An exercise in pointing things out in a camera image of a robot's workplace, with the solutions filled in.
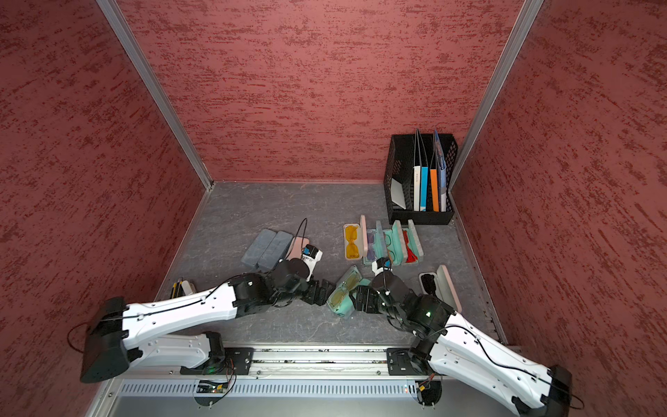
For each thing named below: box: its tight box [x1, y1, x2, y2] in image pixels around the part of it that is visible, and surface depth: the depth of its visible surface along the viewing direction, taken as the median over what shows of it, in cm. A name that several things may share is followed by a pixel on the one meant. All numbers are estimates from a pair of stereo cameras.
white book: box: [413, 128, 422, 208], surface depth 93 cm
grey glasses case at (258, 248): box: [240, 228, 277, 267], surface depth 97 cm
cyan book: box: [419, 166, 430, 212], surface depth 94 cm
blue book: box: [434, 129, 448, 212], surface depth 92 cm
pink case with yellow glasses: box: [343, 214, 369, 261], surface depth 101 cm
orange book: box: [429, 169, 440, 212], surface depth 94 cm
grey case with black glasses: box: [257, 230, 294, 272], surface depth 97 cm
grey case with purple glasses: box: [366, 220, 388, 262], surface depth 99 cm
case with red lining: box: [401, 218, 424, 265], surface depth 94 cm
